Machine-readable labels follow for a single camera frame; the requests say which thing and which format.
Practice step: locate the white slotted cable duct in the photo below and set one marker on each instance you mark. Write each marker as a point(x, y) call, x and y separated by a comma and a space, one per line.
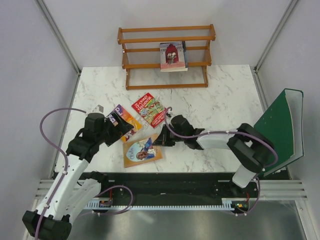
point(226, 205)

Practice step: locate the aluminium front rail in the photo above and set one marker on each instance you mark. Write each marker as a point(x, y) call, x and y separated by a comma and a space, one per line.
point(271, 190)

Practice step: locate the right aluminium frame post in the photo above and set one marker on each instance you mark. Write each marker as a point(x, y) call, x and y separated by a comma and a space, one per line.
point(277, 31)

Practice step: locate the grey red curtain book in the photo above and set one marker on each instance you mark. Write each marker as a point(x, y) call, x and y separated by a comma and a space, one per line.
point(171, 56)

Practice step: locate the Roald Dahl yellow purple book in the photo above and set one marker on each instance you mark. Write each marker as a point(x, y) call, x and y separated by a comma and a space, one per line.
point(125, 115)

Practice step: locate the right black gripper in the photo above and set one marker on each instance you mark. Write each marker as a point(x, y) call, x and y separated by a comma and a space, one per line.
point(162, 139)

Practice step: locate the orange Charlie book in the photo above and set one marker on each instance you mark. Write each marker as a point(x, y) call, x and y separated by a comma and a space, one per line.
point(141, 151)

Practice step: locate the Nineteen Eighty-Four blue book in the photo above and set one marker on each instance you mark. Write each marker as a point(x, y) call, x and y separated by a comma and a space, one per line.
point(185, 55)

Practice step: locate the green lever arch file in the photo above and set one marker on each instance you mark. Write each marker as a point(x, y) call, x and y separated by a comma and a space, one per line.
point(282, 124)

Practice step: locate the red Treehouse book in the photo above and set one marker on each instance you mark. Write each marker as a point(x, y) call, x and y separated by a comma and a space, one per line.
point(150, 109)

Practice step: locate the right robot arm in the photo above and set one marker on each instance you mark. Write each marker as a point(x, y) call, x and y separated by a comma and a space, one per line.
point(249, 146)

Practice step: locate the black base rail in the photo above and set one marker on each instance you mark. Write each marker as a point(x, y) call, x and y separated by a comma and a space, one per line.
point(154, 189)

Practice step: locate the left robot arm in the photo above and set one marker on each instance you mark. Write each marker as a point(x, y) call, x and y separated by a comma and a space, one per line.
point(54, 216)

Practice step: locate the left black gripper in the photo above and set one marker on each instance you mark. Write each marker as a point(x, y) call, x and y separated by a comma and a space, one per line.
point(123, 128)

